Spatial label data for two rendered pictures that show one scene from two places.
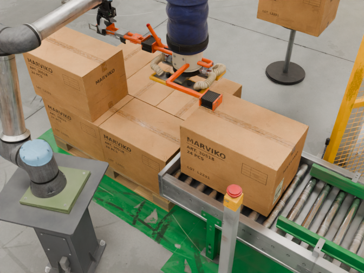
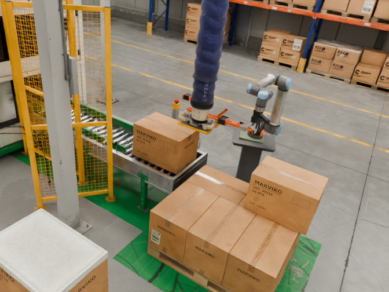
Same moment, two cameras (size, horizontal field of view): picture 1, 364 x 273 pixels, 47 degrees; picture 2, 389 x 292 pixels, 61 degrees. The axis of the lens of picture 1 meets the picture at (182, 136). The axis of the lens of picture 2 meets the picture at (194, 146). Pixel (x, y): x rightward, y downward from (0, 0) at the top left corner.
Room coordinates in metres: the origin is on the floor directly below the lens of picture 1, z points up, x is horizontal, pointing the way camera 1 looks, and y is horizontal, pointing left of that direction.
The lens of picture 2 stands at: (4.90, -0.49, 2.57)
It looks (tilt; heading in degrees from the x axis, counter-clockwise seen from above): 30 degrees down; 172
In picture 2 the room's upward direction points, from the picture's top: 7 degrees clockwise
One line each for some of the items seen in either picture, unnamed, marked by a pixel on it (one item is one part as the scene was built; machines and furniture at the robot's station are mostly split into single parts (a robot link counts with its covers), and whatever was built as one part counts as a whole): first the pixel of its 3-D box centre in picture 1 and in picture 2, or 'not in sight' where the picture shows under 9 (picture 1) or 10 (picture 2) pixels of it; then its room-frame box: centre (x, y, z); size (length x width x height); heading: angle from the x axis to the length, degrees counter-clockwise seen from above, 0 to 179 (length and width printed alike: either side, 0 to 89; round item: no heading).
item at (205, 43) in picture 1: (187, 38); (202, 101); (1.94, -0.04, 1.36); 0.23 x 0.23 x 0.04
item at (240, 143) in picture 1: (241, 150); (165, 141); (1.69, -0.35, 0.75); 0.60 x 0.40 x 0.40; 54
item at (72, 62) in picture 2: not in sight; (67, 73); (2.21, -1.21, 1.62); 0.20 x 0.05 x 0.30; 54
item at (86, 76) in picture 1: (77, 72); (285, 193); (2.53, 0.76, 0.74); 0.60 x 0.40 x 0.40; 54
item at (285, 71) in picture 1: (290, 47); not in sight; (3.49, -1.07, 0.31); 0.40 x 0.40 x 0.62
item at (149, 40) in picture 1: (151, 44); (223, 120); (2.09, 0.17, 1.24); 0.10 x 0.08 x 0.06; 146
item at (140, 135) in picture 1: (144, 110); (230, 225); (2.55, 0.29, 0.34); 1.20 x 1.00 x 0.40; 54
